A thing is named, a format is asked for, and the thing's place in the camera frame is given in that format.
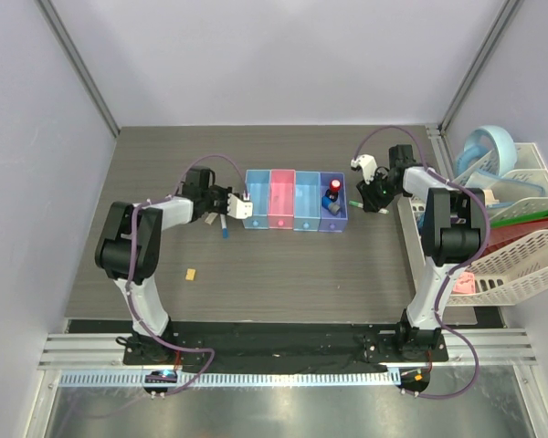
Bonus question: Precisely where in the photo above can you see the stack of books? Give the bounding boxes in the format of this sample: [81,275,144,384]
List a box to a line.
[483,189,501,209]

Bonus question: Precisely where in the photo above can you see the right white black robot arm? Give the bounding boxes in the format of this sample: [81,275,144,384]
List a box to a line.
[350,144,490,360]

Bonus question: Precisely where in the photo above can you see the left light blue bin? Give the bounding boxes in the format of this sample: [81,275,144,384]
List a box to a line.
[243,170,270,230]

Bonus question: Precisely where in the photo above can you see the red cap black stamp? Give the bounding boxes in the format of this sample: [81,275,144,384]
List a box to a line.
[325,179,342,202]

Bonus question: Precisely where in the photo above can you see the white slotted cable duct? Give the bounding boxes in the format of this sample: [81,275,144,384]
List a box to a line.
[58,369,400,389]

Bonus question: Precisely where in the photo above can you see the white plastic file rack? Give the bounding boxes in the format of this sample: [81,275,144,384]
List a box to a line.
[399,141,548,308]

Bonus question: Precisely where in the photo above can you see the blue grey glue stick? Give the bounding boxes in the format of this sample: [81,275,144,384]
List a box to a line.
[321,196,342,215]

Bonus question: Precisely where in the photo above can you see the blue white marker pen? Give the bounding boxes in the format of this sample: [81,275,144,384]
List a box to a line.
[219,214,229,239]

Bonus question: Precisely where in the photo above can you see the small yellow eraser block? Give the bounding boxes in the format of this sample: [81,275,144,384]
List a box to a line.
[185,268,196,281]

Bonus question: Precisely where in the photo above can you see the right control board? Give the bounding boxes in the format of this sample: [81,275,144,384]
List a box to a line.
[399,369,430,394]

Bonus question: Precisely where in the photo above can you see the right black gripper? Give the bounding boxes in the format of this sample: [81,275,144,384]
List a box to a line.
[356,172,402,214]

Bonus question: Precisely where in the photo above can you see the pink item in rack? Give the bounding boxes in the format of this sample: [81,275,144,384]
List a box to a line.
[452,271,476,295]

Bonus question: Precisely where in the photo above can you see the pink plastic bin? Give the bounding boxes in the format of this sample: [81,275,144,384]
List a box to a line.
[268,169,296,230]

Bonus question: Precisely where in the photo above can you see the left control board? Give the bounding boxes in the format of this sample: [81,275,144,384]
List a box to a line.
[142,369,178,396]

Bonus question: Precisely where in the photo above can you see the purple plastic bin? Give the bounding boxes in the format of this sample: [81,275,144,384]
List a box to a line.
[319,172,348,233]

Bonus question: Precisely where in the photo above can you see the light blue tape roll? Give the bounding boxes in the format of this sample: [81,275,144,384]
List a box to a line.
[455,125,518,177]

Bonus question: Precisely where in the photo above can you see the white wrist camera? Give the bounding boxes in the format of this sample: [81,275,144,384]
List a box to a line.
[227,193,253,220]
[350,154,378,184]

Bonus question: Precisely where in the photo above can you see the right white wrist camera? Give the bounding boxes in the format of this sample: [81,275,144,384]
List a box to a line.
[350,154,378,184]

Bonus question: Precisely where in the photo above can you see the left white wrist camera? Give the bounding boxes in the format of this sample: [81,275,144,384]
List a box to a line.
[227,193,253,220]

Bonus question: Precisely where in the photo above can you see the light blue bin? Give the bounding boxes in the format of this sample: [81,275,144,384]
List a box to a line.
[243,170,270,230]
[293,171,321,232]

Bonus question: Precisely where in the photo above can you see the control board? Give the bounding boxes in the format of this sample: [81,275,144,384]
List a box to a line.
[142,369,178,396]
[399,369,430,394]

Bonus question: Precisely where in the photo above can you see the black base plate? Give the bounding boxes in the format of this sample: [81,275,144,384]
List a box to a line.
[116,321,448,373]

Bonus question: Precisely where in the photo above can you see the green white marker pen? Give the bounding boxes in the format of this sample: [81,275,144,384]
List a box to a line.
[348,200,389,214]

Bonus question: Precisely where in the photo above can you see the red green folders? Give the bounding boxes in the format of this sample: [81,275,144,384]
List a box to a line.
[485,210,548,254]

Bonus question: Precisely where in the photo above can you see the long beige eraser block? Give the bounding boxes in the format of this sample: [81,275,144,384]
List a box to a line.
[205,214,216,225]

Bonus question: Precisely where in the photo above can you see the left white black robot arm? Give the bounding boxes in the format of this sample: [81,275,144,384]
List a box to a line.
[95,166,236,364]

